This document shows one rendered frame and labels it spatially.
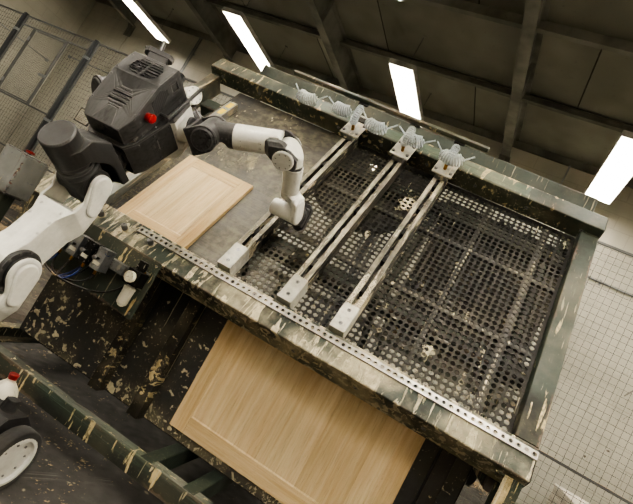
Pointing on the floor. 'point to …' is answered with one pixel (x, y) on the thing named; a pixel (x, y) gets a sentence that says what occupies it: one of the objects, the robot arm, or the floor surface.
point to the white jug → (6, 386)
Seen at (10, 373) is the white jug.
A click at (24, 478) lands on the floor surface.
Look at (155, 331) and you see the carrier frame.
